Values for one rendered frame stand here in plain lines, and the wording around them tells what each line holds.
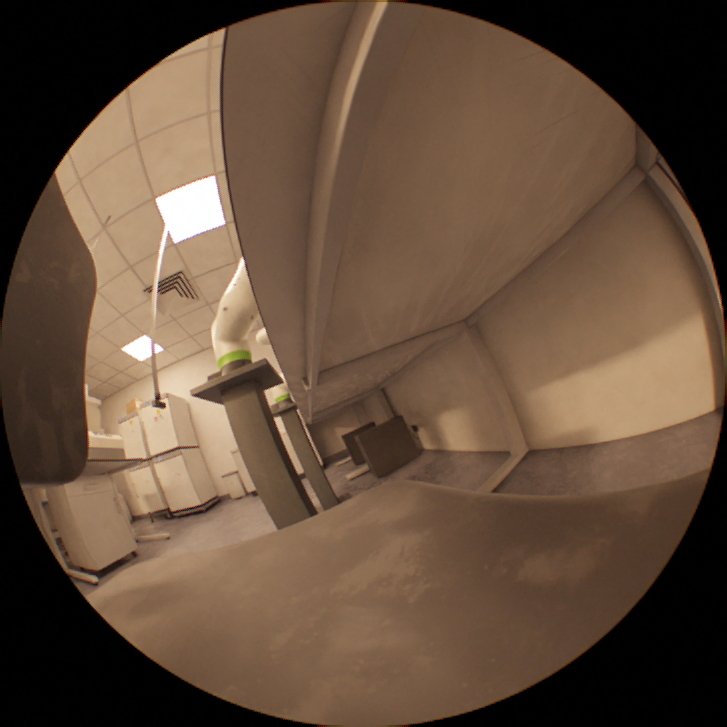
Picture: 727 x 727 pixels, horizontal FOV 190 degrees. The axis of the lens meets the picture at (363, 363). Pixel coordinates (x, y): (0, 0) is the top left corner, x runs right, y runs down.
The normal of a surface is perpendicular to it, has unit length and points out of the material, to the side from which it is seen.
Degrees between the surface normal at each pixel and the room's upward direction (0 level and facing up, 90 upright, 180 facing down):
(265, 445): 90
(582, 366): 90
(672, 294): 90
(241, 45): 180
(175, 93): 180
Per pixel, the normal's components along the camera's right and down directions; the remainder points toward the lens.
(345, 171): 0.41, 0.89
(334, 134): -0.88, 0.33
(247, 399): 0.17, -0.29
